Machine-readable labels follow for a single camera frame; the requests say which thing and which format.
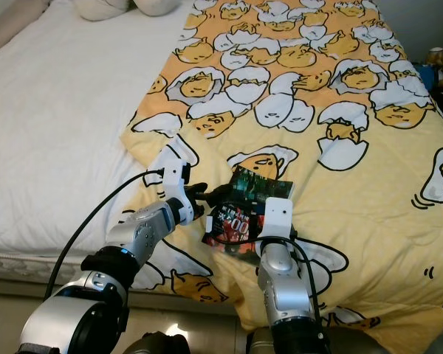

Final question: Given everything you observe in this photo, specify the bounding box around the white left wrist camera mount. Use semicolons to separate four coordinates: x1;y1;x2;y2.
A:
162;162;194;201

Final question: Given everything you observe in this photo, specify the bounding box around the beige plush toy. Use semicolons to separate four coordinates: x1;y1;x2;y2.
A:
76;0;182;21

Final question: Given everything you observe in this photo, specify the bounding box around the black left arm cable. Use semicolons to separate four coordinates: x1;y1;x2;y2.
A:
44;170;167;299

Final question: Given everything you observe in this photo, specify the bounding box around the dark book red print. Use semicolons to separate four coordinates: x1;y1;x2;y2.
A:
201;164;295;259

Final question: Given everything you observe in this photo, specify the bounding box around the grey right robot leg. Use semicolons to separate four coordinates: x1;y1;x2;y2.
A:
247;328;274;354

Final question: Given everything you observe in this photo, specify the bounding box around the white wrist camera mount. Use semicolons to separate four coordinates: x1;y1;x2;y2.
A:
162;162;194;201
260;201;295;244

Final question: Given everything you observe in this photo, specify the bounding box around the blue box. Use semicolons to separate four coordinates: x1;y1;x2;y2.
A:
422;65;443;94

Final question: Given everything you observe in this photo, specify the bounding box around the grey left robot leg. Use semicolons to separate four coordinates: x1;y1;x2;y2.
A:
124;332;189;354

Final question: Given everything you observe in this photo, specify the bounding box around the grey robot leg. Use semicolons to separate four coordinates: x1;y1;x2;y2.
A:
124;332;189;354
247;328;274;354

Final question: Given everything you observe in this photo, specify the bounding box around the white quilted mattress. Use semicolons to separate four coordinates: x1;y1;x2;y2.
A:
0;0;252;296

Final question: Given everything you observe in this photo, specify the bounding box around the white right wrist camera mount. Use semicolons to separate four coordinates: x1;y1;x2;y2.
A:
260;201;295;244

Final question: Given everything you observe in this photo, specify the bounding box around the yellow egg cartoon blanket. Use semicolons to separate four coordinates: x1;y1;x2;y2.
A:
118;0;443;354

